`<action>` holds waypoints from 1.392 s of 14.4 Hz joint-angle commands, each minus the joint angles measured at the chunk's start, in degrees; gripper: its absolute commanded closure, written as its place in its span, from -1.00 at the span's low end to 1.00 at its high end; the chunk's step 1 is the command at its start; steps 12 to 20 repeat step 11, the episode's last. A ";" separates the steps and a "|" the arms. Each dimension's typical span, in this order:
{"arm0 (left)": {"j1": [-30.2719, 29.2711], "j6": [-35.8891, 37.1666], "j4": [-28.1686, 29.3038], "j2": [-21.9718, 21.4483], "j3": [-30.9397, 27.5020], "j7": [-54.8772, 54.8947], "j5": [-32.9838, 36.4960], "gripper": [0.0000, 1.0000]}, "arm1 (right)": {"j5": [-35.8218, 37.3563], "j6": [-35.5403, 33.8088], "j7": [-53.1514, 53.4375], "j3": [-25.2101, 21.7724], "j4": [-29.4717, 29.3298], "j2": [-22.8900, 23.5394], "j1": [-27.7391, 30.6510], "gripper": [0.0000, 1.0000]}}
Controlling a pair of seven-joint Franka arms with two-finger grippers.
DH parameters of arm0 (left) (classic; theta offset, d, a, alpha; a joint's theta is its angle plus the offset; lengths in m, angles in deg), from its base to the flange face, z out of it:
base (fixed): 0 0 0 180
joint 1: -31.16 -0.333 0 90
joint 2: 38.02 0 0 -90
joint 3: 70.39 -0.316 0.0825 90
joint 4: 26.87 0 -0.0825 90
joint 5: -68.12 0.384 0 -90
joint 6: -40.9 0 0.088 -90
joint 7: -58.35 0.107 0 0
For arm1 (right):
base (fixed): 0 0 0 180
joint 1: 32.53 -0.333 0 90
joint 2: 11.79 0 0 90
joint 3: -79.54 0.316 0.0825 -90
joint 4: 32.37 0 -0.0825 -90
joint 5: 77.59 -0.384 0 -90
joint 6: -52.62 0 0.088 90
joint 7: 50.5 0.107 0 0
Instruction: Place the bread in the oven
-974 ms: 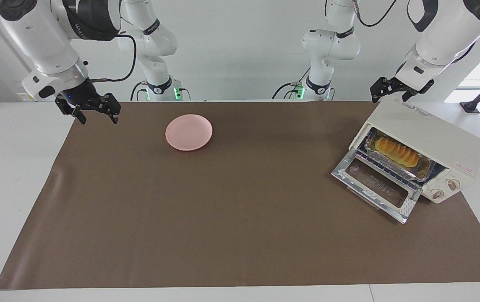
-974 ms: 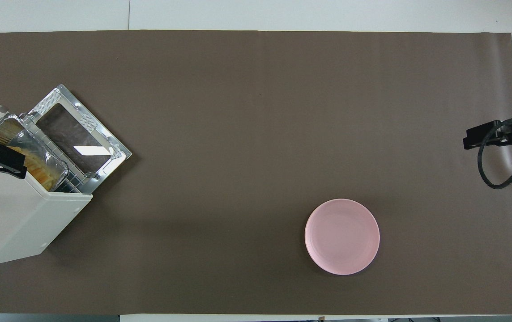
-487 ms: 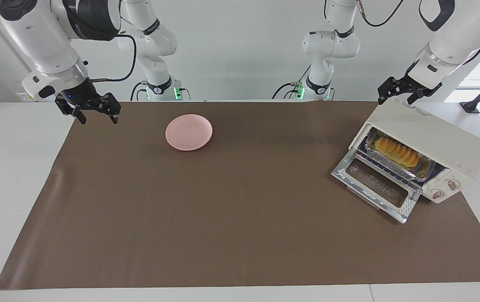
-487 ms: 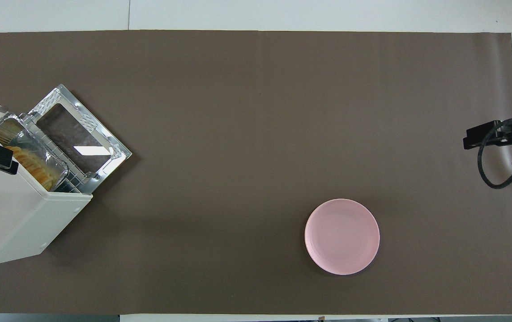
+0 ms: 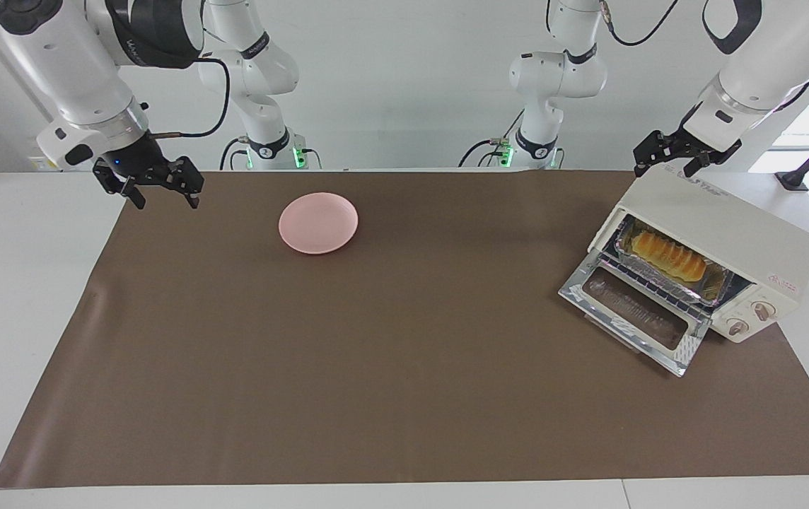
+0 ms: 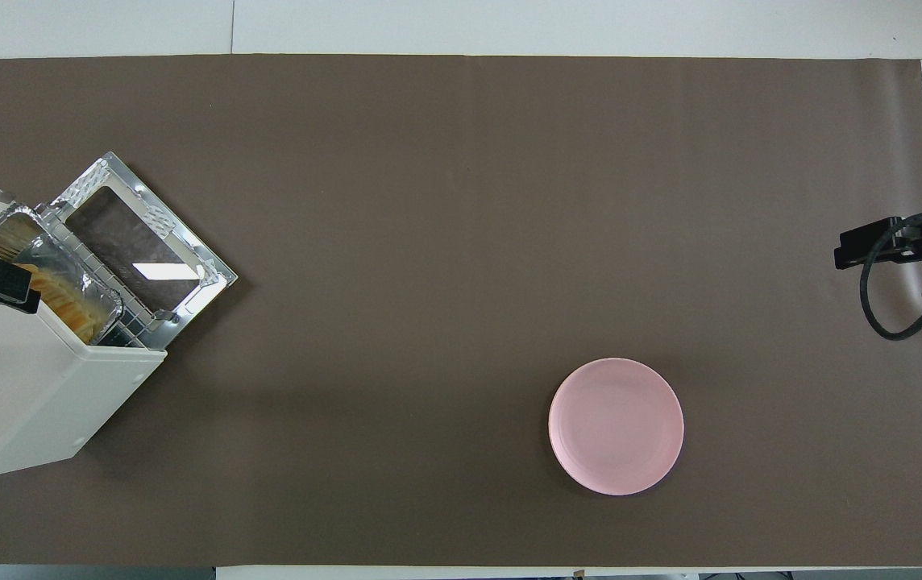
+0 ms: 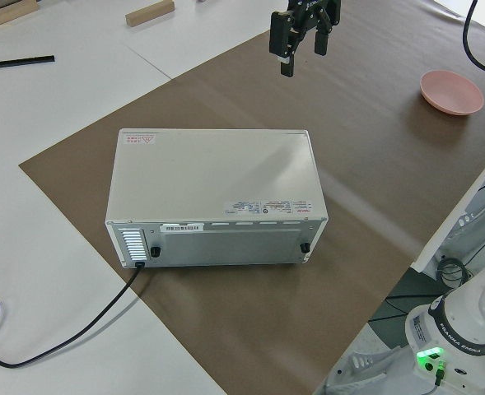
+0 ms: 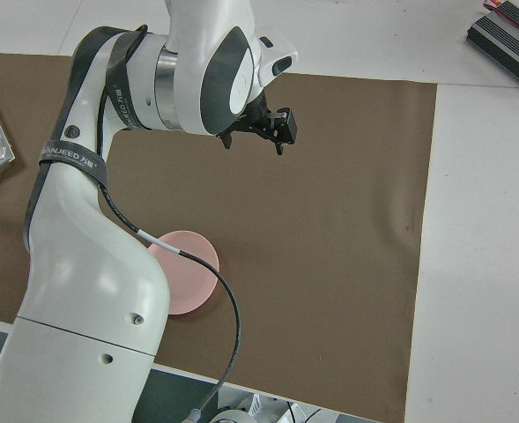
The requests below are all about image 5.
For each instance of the cream toaster oven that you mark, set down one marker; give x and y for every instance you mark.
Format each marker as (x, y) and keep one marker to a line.
(737, 226)

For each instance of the white wall outlet box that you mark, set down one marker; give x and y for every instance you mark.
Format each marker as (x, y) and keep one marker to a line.
(40, 164)

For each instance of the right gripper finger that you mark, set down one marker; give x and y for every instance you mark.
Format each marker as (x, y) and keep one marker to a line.
(136, 194)
(194, 198)

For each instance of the brown table mat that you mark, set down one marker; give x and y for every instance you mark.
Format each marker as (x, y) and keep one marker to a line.
(447, 410)

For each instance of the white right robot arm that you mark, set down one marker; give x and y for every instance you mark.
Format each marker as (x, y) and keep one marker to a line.
(72, 63)

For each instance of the glass oven door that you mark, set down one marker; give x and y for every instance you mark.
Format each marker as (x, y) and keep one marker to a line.
(581, 290)

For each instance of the beige oven knob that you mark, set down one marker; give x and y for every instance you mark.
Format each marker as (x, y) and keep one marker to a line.
(763, 311)
(737, 327)

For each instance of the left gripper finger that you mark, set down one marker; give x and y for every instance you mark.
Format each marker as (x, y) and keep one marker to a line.
(693, 166)
(641, 168)

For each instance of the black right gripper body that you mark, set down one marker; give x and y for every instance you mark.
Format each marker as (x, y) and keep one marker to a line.
(143, 162)

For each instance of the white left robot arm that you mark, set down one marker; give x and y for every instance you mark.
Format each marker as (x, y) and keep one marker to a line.
(765, 63)

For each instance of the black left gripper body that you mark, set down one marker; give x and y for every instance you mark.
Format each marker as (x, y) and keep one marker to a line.
(687, 145)

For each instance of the pink round plate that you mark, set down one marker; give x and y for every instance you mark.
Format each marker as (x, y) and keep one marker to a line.
(318, 223)

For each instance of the aluminium foil tray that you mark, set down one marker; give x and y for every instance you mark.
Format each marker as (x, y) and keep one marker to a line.
(719, 286)

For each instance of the golden ridged bread loaf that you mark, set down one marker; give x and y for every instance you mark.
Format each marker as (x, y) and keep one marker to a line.
(670, 256)

